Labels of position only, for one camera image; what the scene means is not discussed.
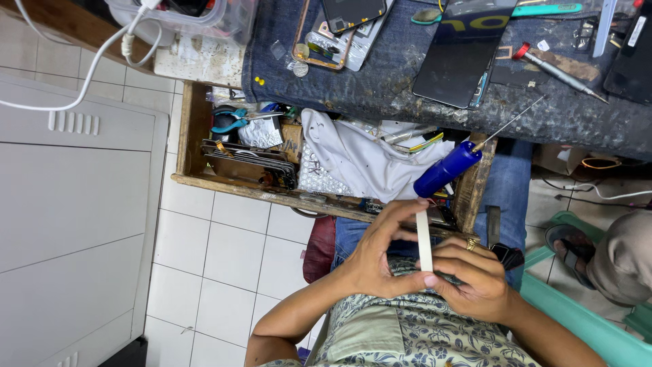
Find person's left hand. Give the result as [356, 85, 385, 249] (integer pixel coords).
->
[342, 198, 439, 299]

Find person's right hand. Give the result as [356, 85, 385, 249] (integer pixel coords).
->
[418, 237, 516, 324]

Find white plastic strip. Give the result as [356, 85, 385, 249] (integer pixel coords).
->
[416, 209, 434, 273]

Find floral patterned shirt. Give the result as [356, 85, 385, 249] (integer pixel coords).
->
[257, 256, 542, 367]

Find blue jeans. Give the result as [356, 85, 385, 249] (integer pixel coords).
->
[331, 139, 534, 292]

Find black sandal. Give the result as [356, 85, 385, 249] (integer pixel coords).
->
[544, 223, 598, 291]

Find dark red bag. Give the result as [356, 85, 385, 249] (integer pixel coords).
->
[303, 215, 338, 284]

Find white cloth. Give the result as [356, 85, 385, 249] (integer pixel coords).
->
[301, 108, 455, 204]

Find green plastic chair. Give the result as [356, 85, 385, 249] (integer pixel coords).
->
[519, 210, 652, 367]

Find cardboard box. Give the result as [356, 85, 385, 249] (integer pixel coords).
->
[532, 143, 587, 177]

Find bubble wrap sheet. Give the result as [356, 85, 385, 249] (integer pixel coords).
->
[297, 142, 355, 197]

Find denim work mat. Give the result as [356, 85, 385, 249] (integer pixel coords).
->
[241, 0, 652, 163]

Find large black phone screen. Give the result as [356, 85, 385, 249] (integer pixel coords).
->
[412, 0, 519, 110]

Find red capped silver screwdriver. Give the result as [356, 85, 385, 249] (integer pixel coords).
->
[511, 42, 610, 105]

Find stack of phone screens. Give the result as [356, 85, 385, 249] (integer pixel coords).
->
[200, 139, 299, 190]

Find silver foil pouch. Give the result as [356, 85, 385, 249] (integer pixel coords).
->
[237, 117, 285, 150]

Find silver phone back cover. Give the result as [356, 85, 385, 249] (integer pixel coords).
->
[344, 0, 397, 72]

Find small black phone screen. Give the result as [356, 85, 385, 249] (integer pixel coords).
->
[321, 0, 388, 35]

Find black phone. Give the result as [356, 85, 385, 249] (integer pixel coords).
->
[603, 9, 652, 107]

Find wooden drawer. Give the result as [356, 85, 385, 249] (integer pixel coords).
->
[170, 81, 497, 240]

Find white stained slab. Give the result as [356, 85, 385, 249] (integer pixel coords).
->
[153, 34, 246, 88]

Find clear plastic container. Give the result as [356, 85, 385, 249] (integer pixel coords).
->
[104, 0, 258, 48]

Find white metal cabinet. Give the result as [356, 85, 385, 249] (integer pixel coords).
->
[0, 71, 170, 367]

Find white floor cable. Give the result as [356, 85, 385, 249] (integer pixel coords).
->
[563, 182, 652, 202]

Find rose gold phone frame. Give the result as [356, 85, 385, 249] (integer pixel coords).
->
[291, 0, 357, 71]

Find teal handled pliers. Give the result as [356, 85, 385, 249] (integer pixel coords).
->
[210, 105, 285, 135]

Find teal handled tool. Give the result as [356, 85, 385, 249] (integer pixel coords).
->
[411, 3, 583, 26]

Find white phone side frame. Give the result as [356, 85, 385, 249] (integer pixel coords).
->
[592, 0, 619, 58]

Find white charging cable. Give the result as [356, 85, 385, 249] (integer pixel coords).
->
[0, 0, 164, 112]

